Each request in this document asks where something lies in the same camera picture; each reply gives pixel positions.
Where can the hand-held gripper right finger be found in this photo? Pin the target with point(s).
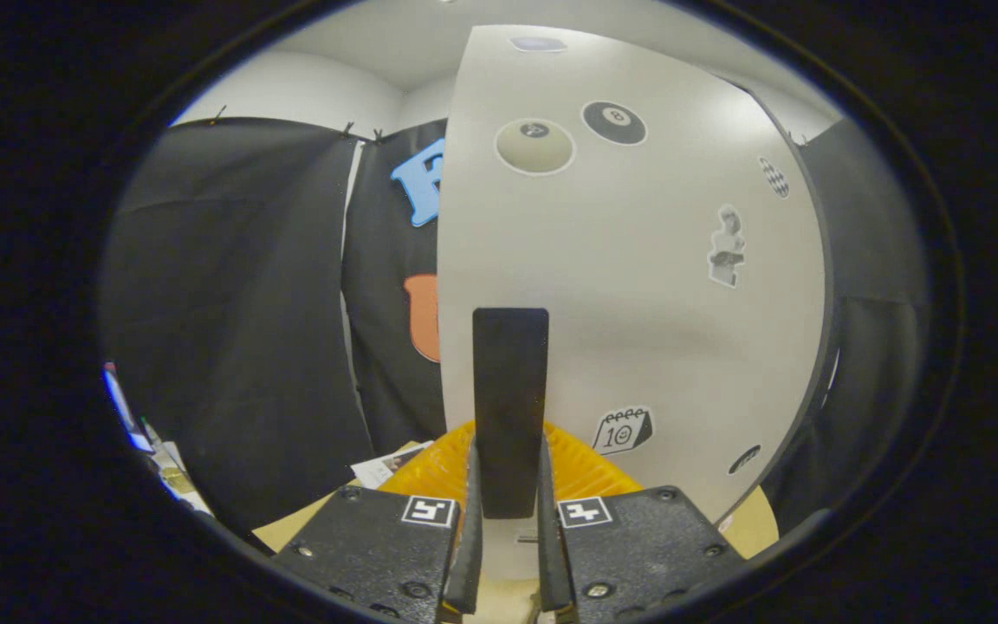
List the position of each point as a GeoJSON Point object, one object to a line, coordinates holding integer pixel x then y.
{"type": "Point", "coordinates": [553, 563]}

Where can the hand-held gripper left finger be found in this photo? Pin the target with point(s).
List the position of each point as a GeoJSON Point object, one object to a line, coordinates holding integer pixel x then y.
{"type": "Point", "coordinates": [464, 563]}

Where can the pale shoe cabinet door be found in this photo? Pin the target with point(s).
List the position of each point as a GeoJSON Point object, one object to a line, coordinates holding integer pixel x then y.
{"type": "Point", "coordinates": [638, 329]}

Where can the black backdrop cloth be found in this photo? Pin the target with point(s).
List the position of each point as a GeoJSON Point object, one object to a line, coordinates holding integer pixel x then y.
{"type": "Point", "coordinates": [230, 303]}

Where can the blue lit screen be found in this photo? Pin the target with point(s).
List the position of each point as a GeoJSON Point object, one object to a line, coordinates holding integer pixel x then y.
{"type": "Point", "coordinates": [120, 407]}

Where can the pale clutter pile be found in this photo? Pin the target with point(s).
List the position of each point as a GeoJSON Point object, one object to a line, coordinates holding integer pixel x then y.
{"type": "Point", "coordinates": [174, 472]}

